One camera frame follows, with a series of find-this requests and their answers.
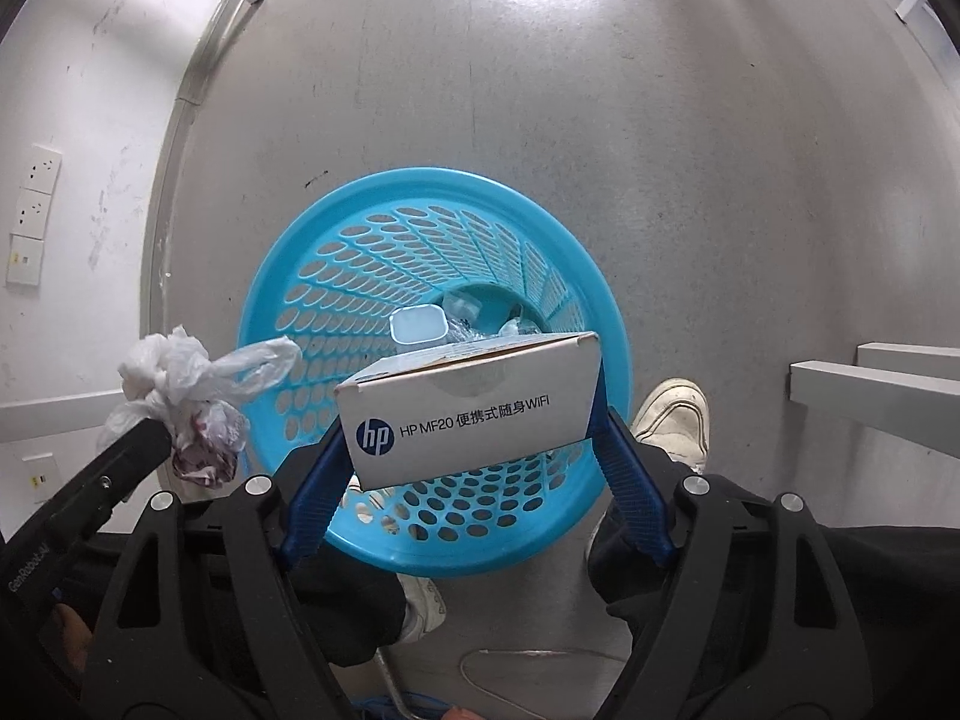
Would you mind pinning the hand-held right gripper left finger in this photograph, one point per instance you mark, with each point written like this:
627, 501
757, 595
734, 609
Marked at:
319, 495

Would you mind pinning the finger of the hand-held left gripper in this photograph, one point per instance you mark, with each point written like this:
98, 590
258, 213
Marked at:
127, 450

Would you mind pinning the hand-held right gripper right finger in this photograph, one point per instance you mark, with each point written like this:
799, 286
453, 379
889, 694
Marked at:
626, 487

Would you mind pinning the knotted white plastic bag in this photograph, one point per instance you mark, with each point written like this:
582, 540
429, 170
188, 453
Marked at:
172, 375

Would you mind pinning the white cardboard box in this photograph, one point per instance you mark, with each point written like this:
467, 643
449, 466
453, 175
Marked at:
465, 420

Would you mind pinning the white square plastic container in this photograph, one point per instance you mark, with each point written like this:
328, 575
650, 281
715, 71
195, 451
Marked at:
418, 326

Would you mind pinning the clear plastic bag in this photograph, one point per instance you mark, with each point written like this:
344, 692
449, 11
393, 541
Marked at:
487, 319

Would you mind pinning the blue plastic mesh basket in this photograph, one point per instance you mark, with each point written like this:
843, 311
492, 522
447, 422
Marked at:
360, 240

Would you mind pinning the person's left hand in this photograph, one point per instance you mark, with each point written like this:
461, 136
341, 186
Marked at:
71, 634

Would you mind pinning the person's right hand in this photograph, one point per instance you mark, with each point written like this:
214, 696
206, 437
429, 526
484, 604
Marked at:
461, 714

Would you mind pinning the person's right white shoe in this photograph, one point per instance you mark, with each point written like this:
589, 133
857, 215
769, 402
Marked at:
675, 420

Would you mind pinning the person's white shoe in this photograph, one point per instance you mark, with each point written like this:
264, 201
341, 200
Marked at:
424, 607
675, 420

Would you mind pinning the white table side panel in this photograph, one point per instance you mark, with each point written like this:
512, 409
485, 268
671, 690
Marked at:
52, 412

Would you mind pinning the small white socket plate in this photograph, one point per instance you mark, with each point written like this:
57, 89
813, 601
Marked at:
39, 477

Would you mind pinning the person's left white shoe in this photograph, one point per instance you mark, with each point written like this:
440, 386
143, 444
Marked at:
424, 607

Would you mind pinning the person's right leg black trousers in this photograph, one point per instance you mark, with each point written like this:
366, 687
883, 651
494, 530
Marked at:
900, 615

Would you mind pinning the white wall panel yellow label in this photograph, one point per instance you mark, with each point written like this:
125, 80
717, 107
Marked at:
24, 261

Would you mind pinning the white wall socket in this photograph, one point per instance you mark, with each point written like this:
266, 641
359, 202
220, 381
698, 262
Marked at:
45, 169
31, 212

